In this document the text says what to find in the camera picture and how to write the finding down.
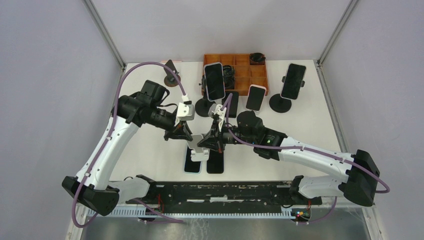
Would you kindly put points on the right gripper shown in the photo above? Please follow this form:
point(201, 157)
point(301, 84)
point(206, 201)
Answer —
point(215, 141)

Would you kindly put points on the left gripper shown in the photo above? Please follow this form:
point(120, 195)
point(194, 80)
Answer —
point(182, 131)

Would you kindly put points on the white folding phone stand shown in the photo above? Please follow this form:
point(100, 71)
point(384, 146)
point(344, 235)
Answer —
point(196, 153)

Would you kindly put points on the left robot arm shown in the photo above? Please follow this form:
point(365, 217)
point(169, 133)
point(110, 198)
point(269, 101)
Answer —
point(92, 186)

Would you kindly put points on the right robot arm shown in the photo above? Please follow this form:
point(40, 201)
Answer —
point(354, 176)

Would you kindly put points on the blue case phone on table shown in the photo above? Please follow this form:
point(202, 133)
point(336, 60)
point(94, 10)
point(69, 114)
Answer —
point(191, 167)

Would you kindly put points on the black round phone stand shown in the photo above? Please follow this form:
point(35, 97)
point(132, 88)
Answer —
point(203, 105)

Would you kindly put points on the black phone flat on table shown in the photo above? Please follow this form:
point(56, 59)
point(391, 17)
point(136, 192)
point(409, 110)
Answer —
point(233, 103)

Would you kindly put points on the brown base phone stand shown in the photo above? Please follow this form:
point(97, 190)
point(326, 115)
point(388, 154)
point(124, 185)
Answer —
point(172, 77)

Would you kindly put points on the white phone on small stand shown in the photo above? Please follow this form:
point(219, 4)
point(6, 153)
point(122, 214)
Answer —
point(255, 97)

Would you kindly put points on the orange compartment tray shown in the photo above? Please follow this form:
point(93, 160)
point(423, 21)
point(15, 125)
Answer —
point(245, 73)

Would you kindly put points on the black round object in tray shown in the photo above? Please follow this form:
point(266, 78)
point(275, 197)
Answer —
point(257, 58)

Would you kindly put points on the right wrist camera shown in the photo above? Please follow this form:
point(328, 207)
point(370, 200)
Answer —
point(219, 111)

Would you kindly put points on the white slotted cable duct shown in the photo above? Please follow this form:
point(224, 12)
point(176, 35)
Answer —
point(137, 211)

